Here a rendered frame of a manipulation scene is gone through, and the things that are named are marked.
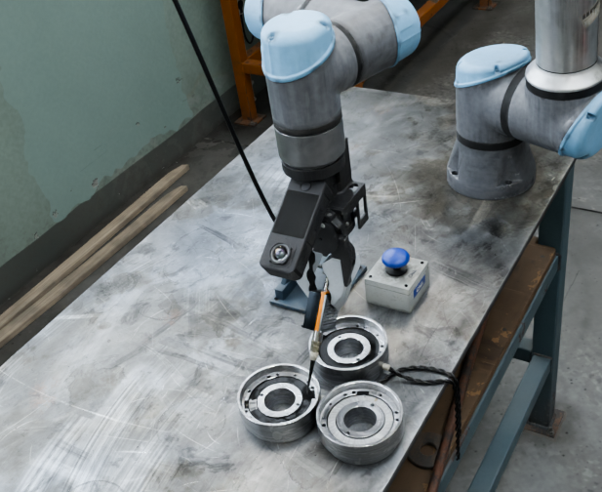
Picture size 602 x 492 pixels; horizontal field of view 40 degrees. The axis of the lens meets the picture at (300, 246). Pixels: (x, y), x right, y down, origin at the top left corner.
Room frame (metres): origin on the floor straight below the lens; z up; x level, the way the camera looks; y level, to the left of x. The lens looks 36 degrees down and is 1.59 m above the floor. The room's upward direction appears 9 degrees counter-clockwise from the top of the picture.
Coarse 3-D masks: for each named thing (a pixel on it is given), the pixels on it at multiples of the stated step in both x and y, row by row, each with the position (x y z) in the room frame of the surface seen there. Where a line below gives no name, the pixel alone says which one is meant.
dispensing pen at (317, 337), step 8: (328, 280) 0.79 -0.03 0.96; (312, 296) 0.77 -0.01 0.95; (320, 296) 0.77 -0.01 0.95; (312, 304) 0.77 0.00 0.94; (312, 312) 0.76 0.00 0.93; (304, 320) 0.76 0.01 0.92; (312, 320) 0.76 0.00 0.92; (312, 328) 0.75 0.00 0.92; (312, 336) 0.76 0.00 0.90; (320, 336) 0.75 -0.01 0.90; (312, 344) 0.75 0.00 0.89; (320, 344) 0.75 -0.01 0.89; (312, 352) 0.75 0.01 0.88; (312, 360) 0.74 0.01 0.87; (312, 368) 0.74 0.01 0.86
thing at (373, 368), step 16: (352, 320) 0.85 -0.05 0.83; (368, 320) 0.83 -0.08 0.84; (352, 336) 0.82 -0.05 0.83; (384, 336) 0.80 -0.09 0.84; (336, 352) 0.81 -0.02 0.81; (352, 352) 0.82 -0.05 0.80; (368, 352) 0.78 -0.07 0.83; (384, 352) 0.77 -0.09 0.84; (320, 368) 0.77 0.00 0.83; (336, 368) 0.75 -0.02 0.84; (352, 368) 0.75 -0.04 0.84; (368, 368) 0.75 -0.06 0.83; (336, 384) 0.76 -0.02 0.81
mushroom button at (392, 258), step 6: (384, 252) 0.94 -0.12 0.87; (390, 252) 0.93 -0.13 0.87; (396, 252) 0.93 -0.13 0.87; (402, 252) 0.93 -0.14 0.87; (384, 258) 0.92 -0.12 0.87; (390, 258) 0.92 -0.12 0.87; (396, 258) 0.92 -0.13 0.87; (402, 258) 0.91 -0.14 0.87; (408, 258) 0.92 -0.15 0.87; (384, 264) 0.92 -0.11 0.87; (390, 264) 0.91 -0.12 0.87; (396, 264) 0.91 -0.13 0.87; (402, 264) 0.91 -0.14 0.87
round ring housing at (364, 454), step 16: (352, 384) 0.72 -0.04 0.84; (368, 384) 0.72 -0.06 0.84; (336, 400) 0.71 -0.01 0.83; (384, 400) 0.70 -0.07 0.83; (400, 400) 0.68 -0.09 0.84; (320, 416) 0.69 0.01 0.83; (352, 416) 0.69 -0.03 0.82; (368, 416) 0.69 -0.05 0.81; (400, 416) 0.66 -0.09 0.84; (320, 432) 0.66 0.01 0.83; (352, 432) 0.65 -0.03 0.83; (368, 432) 0.65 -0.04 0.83; (400, 432) 0.64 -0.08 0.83; (336, 448) 0.63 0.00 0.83; (352, 448) 0.62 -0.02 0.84; (368, 448) 0.62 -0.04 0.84; (384, 448) 0.63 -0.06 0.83; (352, 464) 0.63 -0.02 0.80; (368, 464) 0.63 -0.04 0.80
